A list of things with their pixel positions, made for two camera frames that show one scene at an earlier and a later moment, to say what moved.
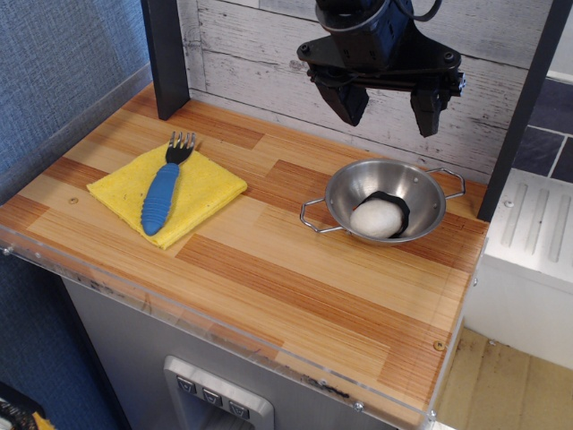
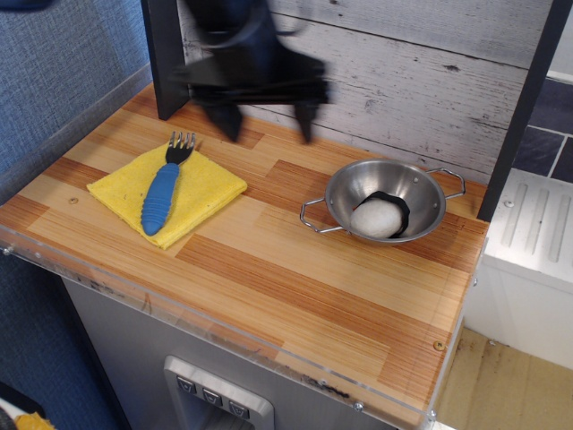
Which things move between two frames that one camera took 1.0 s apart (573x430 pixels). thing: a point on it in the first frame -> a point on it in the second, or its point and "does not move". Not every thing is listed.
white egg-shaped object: x=377 y=219 does not move
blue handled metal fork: x=160 y=190 does not move
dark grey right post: x=547 y=42 does not move
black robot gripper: x=376 y=45 -> x=250 y=64
